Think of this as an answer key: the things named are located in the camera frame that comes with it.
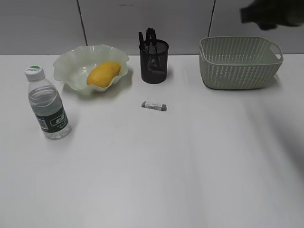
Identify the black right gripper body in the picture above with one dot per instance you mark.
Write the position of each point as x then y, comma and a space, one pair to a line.
269, 14

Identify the black marker pen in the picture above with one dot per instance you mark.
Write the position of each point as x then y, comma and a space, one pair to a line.
142, 42
148, 39
154, 41

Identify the grey eraser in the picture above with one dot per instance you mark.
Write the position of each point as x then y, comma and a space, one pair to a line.
154, 106

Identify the yellow mango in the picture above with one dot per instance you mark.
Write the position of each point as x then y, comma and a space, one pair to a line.
103, 74

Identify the clear water bottle green label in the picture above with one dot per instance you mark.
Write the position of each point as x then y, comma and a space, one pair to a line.
46, 104

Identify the pale green woven basket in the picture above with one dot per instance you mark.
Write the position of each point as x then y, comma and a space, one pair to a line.
239, 62

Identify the black mesh pen holder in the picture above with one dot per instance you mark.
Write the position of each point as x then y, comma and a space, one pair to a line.
154, 62

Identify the pale green wavy plate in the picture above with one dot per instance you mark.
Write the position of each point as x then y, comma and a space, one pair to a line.
73, 67

